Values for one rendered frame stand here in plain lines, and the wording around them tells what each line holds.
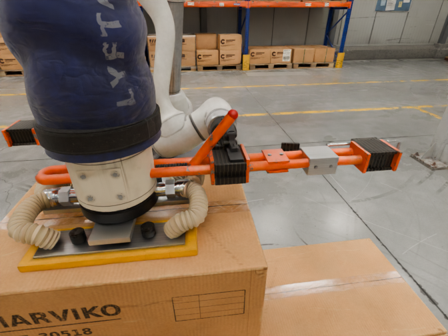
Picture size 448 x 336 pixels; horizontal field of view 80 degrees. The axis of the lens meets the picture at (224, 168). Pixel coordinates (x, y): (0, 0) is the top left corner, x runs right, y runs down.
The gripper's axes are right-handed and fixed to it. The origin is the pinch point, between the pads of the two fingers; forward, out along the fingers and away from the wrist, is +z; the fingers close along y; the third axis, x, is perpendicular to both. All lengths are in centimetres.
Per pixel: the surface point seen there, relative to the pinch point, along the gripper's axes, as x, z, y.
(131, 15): 17.4, 3.7, -29.6
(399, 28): -691, -840, 19
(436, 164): -238, -153, 105
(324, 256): -40, -15, 54
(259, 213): -41, -108, 109
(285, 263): -24, -14, 54
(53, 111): 30.5, 9.4, -16.7
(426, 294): -117, -25, 108
